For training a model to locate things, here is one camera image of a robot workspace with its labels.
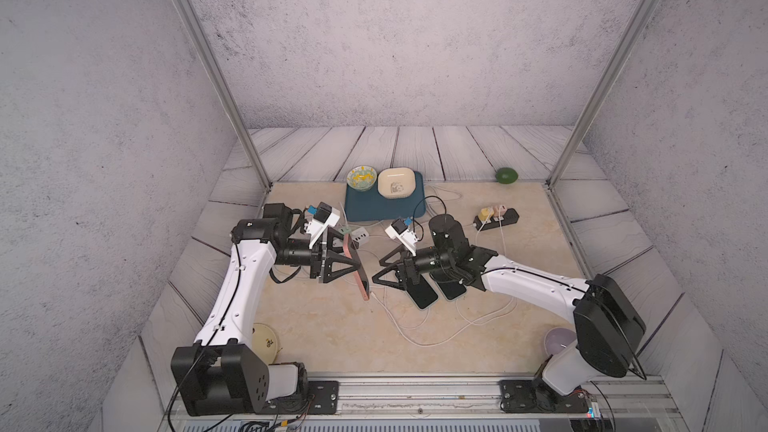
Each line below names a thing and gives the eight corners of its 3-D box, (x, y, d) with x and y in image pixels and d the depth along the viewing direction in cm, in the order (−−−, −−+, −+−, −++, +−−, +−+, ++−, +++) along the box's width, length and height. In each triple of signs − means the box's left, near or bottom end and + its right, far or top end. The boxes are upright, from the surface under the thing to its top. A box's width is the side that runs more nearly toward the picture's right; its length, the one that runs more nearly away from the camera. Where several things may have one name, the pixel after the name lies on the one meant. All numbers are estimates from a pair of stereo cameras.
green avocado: (496, 184, 122) (499, 177, 120) (493, 174, 126) (495, 167, 123) (516, 184, 122) (519, 177, 120) (512, 174, 126) (515, 167, 123)
